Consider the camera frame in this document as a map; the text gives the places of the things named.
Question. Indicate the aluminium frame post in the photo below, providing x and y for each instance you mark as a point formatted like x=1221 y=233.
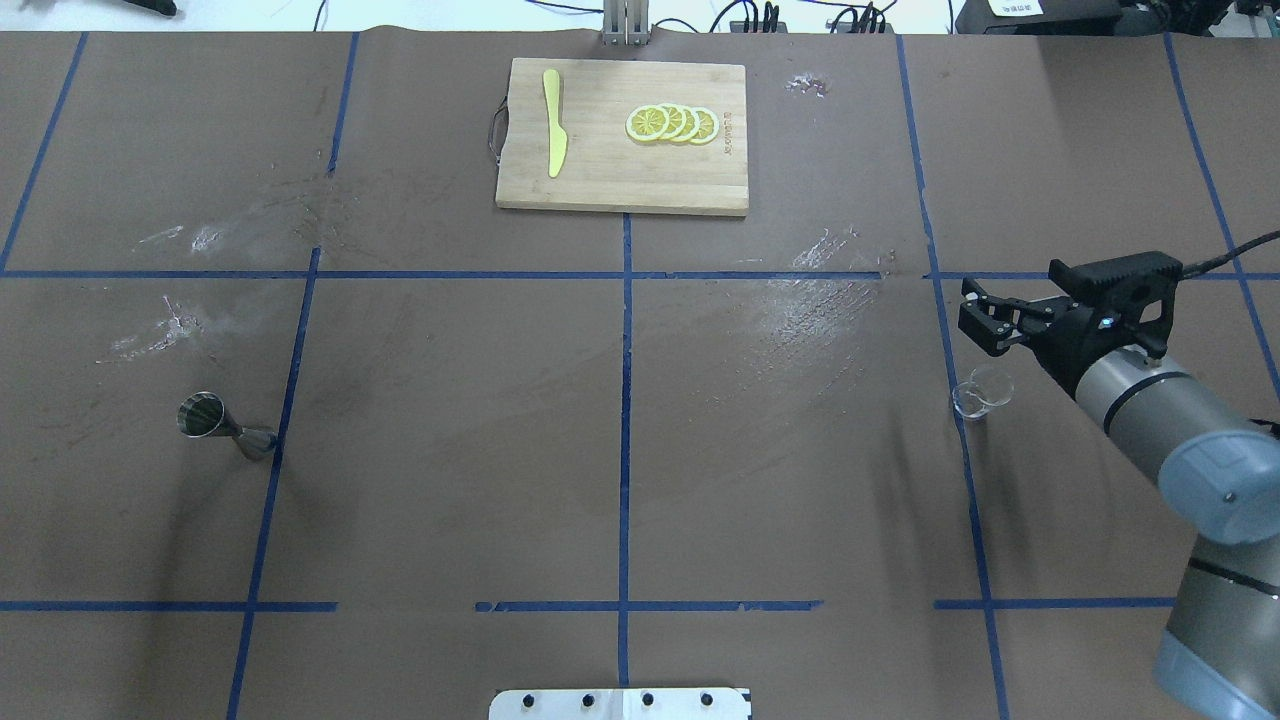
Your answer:
x=626 y=23

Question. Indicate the bamboo cutting board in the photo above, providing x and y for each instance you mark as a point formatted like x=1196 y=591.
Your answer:
x=607 y=171

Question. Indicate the black box with label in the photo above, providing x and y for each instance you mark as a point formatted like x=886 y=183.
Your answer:
x=1038 y=18

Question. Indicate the yellow plastic knife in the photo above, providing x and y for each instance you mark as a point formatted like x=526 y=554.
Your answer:
x=552 y=84

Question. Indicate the small glass beaker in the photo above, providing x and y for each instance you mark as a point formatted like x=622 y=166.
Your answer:
x=982 y=391

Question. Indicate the lemon slice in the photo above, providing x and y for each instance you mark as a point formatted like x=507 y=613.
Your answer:
x=691 y=126
x=677 y=121
x=707 y=126
x=648 y=123

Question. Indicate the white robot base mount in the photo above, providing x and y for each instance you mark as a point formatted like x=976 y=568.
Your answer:
x=623 y=703

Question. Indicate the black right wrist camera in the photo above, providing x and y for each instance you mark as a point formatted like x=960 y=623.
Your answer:
x=1139 y=288

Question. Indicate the steel jigger measuring cup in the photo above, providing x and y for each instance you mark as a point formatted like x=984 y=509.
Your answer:
x=205 y=415

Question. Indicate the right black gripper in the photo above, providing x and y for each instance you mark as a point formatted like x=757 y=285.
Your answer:
x=1068 y=345

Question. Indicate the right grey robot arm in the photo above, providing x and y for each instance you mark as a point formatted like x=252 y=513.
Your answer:
x=1217 y=469

